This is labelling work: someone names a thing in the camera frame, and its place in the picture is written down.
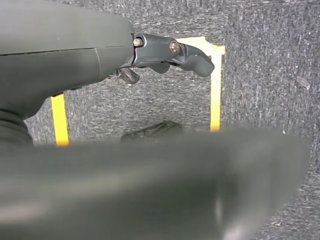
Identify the yellow floor tape square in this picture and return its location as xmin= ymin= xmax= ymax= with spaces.
xmin=51 ymin=36 xmax=226 ymax=147

